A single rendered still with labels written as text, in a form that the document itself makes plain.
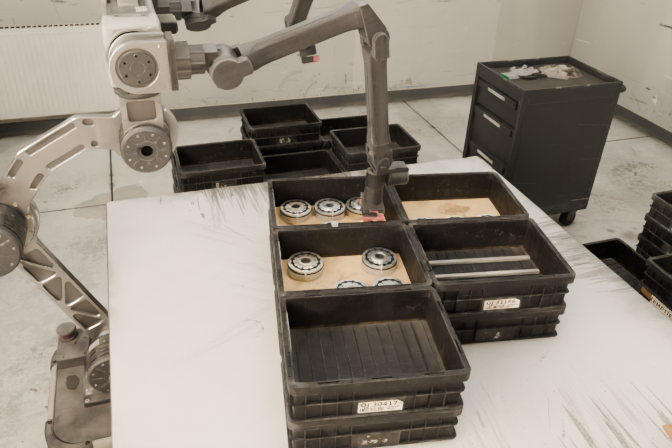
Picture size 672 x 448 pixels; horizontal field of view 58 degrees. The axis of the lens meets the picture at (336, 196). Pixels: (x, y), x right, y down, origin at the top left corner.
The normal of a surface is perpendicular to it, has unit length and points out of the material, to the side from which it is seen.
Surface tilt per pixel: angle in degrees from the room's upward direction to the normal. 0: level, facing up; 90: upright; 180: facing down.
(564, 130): 90
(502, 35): 90
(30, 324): 0
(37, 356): 0
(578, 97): 90
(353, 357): 0
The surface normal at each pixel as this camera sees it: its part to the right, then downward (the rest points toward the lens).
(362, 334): 0.04, -0.86
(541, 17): 0.32, 0.49
